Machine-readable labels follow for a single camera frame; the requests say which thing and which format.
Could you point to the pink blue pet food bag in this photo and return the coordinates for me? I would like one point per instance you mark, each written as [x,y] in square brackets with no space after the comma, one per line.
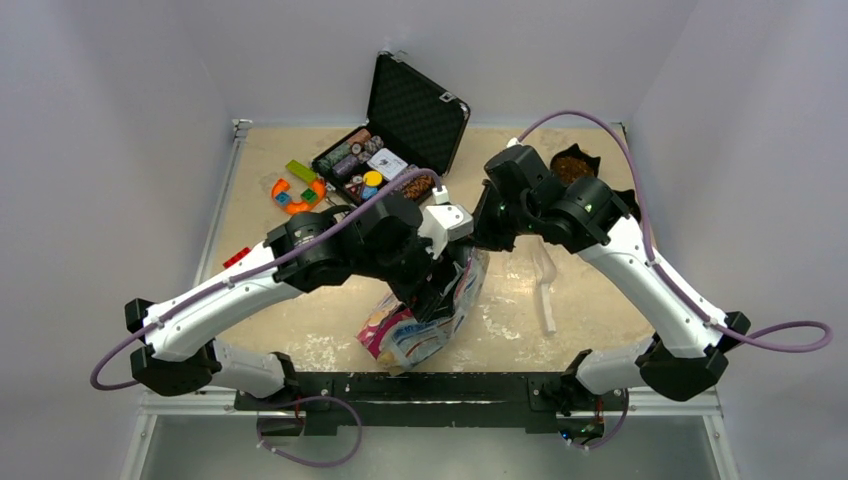
[399,340]

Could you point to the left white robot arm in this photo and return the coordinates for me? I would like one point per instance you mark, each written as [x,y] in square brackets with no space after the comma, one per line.
[392,240]

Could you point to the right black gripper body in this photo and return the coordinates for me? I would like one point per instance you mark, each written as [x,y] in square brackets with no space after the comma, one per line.
[496,222]

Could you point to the black poker chip case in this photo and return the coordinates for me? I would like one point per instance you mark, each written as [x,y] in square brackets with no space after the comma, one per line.
[408,114]

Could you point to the far black cat bowl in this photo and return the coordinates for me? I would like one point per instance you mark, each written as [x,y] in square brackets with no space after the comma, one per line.
[573,163]

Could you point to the clear plastic scoop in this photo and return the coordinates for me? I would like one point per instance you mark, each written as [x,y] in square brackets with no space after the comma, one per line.
[545,275]

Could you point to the black cat bowl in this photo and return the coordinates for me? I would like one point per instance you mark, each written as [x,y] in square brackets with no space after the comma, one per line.
[629,198]
[573,163]

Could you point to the orange toy piece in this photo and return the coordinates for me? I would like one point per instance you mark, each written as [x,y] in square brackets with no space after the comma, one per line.
[305,202]

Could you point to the green toy piece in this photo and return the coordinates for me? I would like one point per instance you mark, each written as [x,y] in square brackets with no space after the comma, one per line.
[302,172]

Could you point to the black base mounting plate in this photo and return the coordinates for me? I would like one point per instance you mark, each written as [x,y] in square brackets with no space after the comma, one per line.
[535,402]

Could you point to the near black cat bowl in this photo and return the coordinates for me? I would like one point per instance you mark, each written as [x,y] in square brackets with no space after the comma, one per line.
[629,198]

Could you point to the red yellow toy block car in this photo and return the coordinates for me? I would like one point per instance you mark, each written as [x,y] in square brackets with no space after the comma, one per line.
[237,257]

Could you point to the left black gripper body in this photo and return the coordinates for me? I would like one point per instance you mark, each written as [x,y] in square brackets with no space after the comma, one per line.
[408,272]

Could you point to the white card box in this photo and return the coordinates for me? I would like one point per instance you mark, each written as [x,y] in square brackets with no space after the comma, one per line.
[387,163]

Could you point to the yellow round chip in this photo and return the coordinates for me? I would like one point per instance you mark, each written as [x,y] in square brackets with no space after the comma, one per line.
[373,179]

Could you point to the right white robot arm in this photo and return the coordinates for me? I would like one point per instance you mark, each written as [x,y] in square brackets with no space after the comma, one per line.
[686,354]

